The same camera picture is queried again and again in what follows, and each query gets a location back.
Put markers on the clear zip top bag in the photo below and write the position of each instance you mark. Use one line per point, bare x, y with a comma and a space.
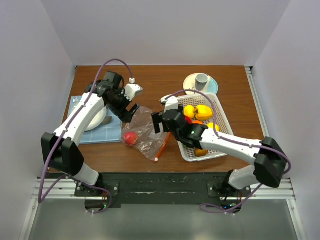
149, 143

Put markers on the red fake apple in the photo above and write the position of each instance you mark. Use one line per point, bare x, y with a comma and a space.
130, 138

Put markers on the blue checkered cloth mat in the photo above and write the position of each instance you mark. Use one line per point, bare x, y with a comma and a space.
107, 132

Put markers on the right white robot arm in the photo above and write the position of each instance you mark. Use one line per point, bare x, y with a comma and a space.
267, 162

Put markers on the yellow fake lemon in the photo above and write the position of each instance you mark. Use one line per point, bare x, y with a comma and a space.
212, 125

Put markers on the orange fake fruit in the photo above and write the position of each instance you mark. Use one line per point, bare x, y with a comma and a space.
197, 122

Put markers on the white ceramic bowl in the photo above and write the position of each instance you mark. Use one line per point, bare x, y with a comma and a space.
97, 120

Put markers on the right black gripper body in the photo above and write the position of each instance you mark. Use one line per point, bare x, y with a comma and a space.
167, 129

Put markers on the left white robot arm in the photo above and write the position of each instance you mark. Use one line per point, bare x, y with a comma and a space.
60, 149

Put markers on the small red fake fruit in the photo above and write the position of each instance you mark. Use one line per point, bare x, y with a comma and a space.
188, 119

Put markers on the aluminium frame rail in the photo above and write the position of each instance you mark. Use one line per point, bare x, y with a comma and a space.
285, 191

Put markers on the yellow fake bell pepper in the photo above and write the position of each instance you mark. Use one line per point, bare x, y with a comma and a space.
189, 111

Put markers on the pastel ceramic plate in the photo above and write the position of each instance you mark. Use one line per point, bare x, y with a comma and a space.
211, 87

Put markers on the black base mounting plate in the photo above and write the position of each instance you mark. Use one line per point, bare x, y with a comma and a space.
114, 189

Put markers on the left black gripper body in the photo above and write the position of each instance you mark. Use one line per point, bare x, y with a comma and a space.
120, 103

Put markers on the metal spoon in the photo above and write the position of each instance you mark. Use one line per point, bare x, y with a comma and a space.
106, 120

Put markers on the small grey cup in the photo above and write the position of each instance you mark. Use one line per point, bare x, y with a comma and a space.
201, 81

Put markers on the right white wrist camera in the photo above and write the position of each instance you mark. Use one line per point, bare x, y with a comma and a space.
169, 103

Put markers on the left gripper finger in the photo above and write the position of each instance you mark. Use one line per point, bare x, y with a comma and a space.
133, 110
125, 117

